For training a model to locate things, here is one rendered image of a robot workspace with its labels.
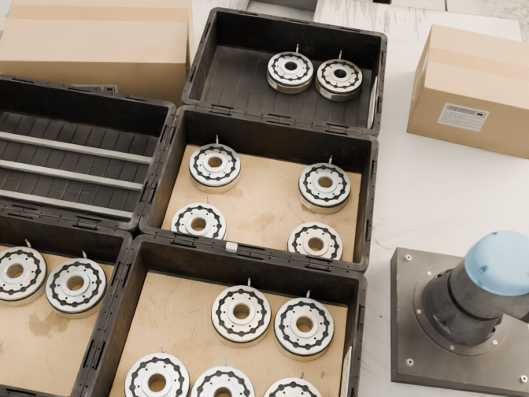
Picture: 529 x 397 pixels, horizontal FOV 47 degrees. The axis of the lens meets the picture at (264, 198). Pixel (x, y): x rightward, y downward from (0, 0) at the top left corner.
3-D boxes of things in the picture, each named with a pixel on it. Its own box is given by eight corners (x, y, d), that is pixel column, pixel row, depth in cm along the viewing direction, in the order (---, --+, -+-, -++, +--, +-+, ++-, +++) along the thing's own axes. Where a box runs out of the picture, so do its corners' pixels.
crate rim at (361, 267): (377, 144, 121) (379, 136, 119) (365, 279, 104) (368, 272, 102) (179, 111, 123) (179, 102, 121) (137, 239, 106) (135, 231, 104)
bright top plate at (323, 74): (360, 62, 140) (361, 61, 140) (362, 94, 135) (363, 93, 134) (317, 59, 140) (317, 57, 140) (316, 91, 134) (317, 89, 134)
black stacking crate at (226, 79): (376, 72, 145) (386, 35, 136) (367, 172, 129) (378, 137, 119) (212, 46, 147) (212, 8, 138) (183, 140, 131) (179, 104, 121)
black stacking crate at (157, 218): (367, 172, 129) (378, 139, 119) (354, 301, 112) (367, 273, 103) (183, 142, 130) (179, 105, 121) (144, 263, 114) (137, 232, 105)
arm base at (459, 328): (493, 277, 124) (516, 255, 115) (502, 350, 116) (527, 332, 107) (420, 268, 123) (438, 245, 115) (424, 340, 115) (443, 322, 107)
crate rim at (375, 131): (386, 41, 137) (388, 33, 135) (377, 143, 121) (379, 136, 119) (212, 13, 139) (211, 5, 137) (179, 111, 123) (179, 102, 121)
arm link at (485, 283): (457, 247, 115) (487, 212, 103) (526, 277, 113) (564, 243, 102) (442, 302, 109) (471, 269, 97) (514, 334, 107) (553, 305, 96)
